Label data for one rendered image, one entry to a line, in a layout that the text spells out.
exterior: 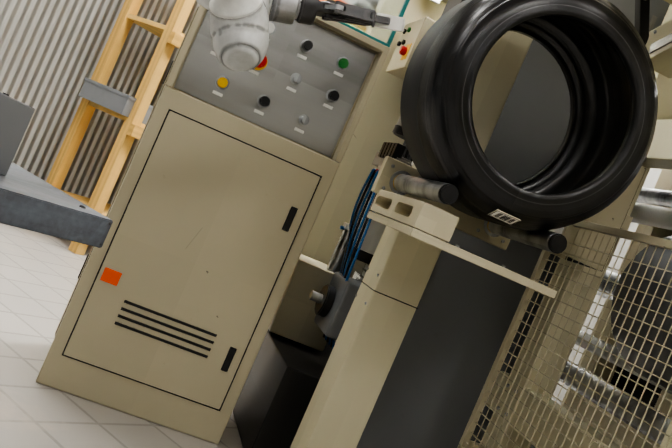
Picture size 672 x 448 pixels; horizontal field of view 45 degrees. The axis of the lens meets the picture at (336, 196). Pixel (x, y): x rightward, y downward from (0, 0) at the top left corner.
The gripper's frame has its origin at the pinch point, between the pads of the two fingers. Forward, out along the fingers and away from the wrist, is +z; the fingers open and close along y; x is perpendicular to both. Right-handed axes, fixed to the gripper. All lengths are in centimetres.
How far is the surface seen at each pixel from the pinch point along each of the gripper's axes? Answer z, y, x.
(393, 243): 18, 27, 51
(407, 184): 14.0, 11.7, 34.6
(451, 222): 17.7, -10.7, 40.7
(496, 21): 20.1, -11.3, -2.6
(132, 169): -50, 60, 43
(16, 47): -125, 309, 0
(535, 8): 28.2, -11.6, -6.8
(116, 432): -44, 44, 112
